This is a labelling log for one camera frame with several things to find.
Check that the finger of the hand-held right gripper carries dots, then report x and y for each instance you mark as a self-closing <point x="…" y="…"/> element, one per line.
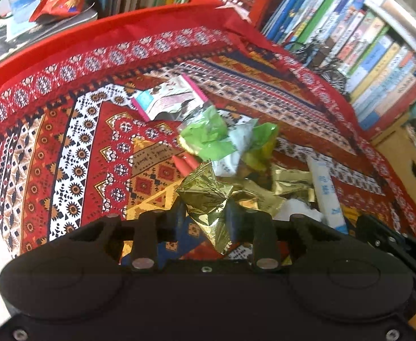
<point x="389" y="234"/>

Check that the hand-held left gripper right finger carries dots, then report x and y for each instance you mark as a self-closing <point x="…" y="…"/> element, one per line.
<point x="235" y="220"/>

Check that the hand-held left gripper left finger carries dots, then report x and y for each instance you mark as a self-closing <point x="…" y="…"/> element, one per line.
<point x="175" y="218"/>

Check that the gold foil wrapper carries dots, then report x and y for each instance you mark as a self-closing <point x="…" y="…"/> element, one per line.
<point x="208" y="195"/>

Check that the row of blue-spined books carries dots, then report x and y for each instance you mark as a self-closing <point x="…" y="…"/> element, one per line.
<point x="353" y="42"/>

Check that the small red stick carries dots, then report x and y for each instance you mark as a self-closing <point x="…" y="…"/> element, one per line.
<point x="192" y="161"/>
<point x="181" y="165"/>

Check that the white tissue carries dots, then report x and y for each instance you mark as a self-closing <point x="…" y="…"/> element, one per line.
<point x="298" y="211"/>

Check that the wooden drawer cabinet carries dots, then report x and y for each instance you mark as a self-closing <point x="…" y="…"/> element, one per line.
<point x="403" y="170"/>

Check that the white wet wipe packet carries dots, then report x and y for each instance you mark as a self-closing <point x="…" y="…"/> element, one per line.
<point x="326" y="191"/>

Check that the white and green packet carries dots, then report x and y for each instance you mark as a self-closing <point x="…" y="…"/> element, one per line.
<point x="250" y="142"/>

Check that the green crumpled wrapper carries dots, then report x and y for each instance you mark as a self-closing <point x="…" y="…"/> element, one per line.
<point x="204" y="135"/>

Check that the pink-edged wrapper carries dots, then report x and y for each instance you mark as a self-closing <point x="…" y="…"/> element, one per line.
<point x="168" y="101"/>

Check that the red patterned tablecloth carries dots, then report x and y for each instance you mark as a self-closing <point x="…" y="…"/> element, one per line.
<point x="69" y="149"/>

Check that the black miniature bicycle model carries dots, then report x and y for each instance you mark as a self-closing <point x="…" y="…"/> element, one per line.
<point x="332" y="74"/>

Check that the red cardboard box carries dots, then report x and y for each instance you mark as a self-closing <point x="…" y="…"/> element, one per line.
<point x="69" y="46"/>

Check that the stack of magazines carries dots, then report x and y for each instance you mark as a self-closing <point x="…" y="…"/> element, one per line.
<point x="16" y="39"/>

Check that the red snack bag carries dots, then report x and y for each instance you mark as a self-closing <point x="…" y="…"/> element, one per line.
<point x="60" y="3"/>

